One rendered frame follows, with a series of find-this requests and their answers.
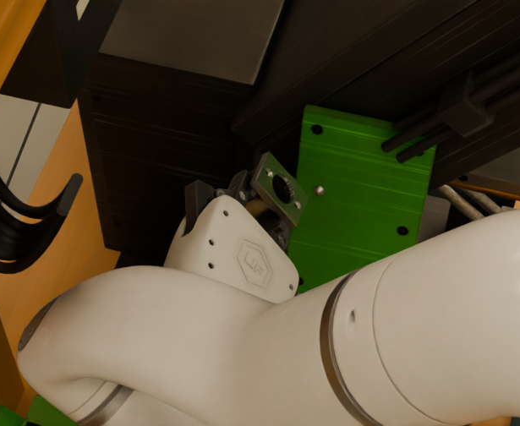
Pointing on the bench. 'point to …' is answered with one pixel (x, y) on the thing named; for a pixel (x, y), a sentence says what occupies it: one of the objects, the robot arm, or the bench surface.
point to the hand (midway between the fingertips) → (259, 204)
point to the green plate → (353, 195)
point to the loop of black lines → (22, 241)
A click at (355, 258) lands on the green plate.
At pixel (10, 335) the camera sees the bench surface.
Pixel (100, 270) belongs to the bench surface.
